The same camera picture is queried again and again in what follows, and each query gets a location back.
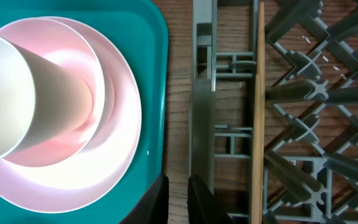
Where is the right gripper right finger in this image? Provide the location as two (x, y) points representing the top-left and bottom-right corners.
(188, 175), (234, 224)

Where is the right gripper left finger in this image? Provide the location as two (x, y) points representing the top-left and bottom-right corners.
(120, 174), (169, 224)

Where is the large pink plate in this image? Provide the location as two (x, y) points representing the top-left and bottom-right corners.
(0, 16), (142, 213)

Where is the grey plastic dish rack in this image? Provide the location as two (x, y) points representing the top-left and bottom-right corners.
(188, 0), (358, 224)

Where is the cream paper cup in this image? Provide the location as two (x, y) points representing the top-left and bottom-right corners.
(0, 37), (93, 159)

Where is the teal plastic serving tray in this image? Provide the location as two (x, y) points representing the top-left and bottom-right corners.
(0, 0), (168, 223)

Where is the small pink bowl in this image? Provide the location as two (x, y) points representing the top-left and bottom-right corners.
(0, 17), (106, 167)

